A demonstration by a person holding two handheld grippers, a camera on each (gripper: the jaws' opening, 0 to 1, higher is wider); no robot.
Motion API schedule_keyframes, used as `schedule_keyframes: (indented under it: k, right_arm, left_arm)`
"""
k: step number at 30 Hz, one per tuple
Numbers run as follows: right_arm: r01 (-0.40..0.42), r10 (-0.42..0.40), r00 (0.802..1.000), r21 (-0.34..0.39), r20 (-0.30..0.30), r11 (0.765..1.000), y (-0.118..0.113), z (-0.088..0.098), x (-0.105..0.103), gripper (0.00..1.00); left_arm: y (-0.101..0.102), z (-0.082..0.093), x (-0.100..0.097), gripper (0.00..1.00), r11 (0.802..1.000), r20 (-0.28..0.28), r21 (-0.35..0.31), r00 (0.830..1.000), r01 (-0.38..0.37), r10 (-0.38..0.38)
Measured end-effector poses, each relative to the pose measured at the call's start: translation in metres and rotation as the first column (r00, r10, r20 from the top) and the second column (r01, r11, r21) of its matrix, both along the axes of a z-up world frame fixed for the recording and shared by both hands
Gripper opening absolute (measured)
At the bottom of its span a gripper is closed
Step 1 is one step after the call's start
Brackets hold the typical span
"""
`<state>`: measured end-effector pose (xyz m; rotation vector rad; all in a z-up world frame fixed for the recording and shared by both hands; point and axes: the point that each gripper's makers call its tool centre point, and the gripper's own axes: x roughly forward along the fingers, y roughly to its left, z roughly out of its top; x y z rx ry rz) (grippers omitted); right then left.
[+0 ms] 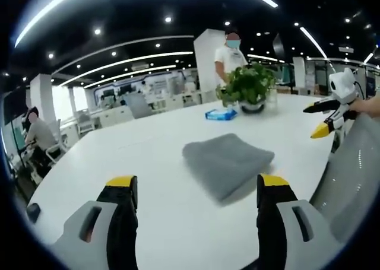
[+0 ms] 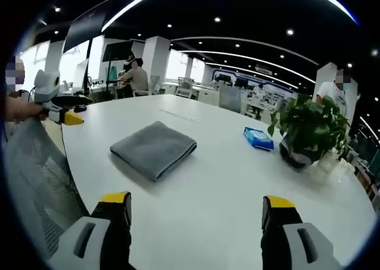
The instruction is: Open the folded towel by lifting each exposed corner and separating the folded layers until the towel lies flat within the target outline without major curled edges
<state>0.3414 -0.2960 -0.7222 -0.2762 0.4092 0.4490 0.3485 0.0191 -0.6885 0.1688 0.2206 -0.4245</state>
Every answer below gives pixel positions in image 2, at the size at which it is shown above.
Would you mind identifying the grey towel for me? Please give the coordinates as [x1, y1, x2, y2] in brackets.
[109, 120, 198, 182]

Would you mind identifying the person's left hand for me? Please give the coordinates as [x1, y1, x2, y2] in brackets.
[27, 102, 50, 122]

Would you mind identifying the dark object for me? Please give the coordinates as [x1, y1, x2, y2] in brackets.
[55, 93, 93, 113]

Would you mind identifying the grey mesh office chair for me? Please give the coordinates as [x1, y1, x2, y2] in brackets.
[3, 115, 90, 263]

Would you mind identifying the large black monitor on stand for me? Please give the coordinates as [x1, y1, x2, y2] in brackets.
[63, 1, 108, 102]

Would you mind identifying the clear glass vase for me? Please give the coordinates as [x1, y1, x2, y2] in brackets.
[308, 150, 341, 180]

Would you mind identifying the small black monitor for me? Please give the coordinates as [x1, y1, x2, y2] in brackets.
[102, 40, 134, 85]

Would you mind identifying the blue wet wipes packet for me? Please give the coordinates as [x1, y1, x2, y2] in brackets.
[243, 126, 275, 151]

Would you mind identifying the green potted plant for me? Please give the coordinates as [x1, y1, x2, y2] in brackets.
[267, 94, 352, 173]

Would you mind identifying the white office chair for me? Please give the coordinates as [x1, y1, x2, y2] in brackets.
[176, 77, 194, 99]

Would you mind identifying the grey fabric office chair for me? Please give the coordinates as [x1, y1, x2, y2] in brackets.
[218, 84, 242, 113]

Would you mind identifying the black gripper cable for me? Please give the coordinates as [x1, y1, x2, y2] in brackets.
[60, 123, 68, 158]

